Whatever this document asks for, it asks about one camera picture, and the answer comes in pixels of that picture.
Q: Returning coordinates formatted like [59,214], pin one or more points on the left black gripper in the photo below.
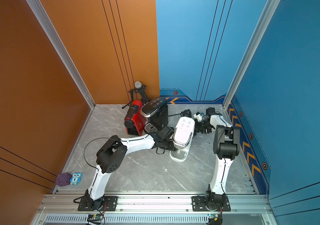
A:
[173,147]

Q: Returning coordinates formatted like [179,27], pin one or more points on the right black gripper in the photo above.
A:
[196,128]

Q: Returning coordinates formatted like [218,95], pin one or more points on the white coffee machine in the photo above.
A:
[182,139]

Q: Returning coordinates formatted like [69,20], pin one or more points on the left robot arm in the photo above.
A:
[111,155]

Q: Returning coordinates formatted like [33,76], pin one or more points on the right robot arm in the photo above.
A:
[225,148]

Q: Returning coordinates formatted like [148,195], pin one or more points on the black coffee machine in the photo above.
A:
[156,114]

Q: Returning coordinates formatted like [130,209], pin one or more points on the red coffee machine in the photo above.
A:
[134,121]

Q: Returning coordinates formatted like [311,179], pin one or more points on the right green circuit board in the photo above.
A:
[218,220]

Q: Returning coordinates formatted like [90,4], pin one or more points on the green circuit board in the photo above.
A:
[95,219]
[218,220]

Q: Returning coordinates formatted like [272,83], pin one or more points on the blue owl toy block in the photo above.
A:
[76,178]

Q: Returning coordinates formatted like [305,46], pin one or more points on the left green circuit board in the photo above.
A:
[95,219]

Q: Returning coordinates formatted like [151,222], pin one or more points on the purple cube toy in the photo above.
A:
[63,179]

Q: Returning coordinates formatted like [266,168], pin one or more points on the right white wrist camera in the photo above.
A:
[198,116]

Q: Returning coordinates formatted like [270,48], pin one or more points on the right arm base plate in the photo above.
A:
[200,204]

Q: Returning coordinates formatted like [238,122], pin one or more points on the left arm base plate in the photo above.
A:
[104,204]

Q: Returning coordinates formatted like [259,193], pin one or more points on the aluminium mounting rail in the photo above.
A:
[156,208]

